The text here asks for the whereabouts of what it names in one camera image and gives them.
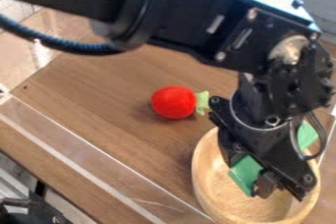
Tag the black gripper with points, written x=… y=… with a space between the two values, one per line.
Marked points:
x=269 y=141

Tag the green rectangular block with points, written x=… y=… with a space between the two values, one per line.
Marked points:
x=244 y=172

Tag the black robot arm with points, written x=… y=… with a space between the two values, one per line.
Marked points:
x=265 y=39

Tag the brown wooden bowl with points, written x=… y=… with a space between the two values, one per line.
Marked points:
x=225 y=203

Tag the red plush tomato toy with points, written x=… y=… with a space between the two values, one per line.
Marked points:
x=176 y=102

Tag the clear acrylic front wall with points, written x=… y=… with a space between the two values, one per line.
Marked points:
x=120 y=169

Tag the black clamp with cable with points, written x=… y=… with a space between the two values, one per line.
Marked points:
x=29 y=210

